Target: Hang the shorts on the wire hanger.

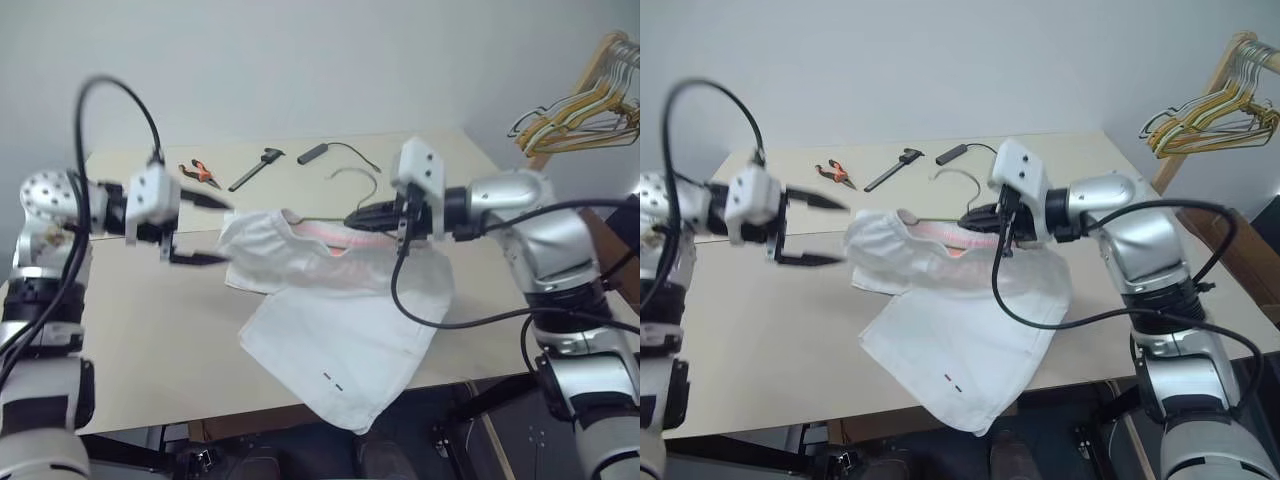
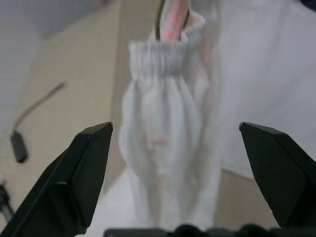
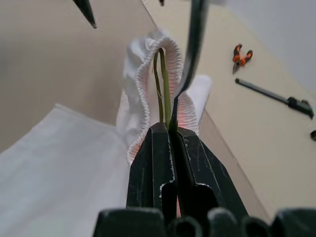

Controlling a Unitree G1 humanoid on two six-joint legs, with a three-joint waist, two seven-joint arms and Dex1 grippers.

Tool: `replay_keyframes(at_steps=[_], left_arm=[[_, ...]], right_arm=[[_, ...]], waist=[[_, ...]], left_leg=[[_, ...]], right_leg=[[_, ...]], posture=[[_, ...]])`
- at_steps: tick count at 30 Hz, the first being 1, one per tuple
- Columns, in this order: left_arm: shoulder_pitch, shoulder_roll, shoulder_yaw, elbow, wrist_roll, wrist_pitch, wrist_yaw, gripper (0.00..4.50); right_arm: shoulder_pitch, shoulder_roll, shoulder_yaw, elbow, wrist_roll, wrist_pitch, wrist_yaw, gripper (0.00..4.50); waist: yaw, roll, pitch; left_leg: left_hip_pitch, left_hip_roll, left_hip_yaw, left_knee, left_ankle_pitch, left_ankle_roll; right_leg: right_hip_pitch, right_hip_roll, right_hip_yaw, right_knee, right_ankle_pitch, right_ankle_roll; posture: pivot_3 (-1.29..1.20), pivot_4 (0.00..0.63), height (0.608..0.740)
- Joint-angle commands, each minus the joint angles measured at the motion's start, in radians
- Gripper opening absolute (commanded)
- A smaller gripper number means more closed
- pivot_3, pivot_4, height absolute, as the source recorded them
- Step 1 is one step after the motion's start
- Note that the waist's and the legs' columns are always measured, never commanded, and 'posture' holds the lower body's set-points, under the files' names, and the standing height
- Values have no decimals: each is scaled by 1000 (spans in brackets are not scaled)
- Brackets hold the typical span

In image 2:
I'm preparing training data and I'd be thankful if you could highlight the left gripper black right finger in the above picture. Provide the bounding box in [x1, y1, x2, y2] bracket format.
[238, 121, 316, 231]

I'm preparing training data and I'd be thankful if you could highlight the white cloth garment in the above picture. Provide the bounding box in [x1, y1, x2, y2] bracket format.
[92, 0, 316, 234]

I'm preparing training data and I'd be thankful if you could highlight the black cylindrical plug on cable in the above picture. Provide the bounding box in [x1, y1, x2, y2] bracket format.
[10, 81, 67, 164]

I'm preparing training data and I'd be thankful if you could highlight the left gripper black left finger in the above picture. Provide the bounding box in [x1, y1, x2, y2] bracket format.
[0, 121, 114, 237]

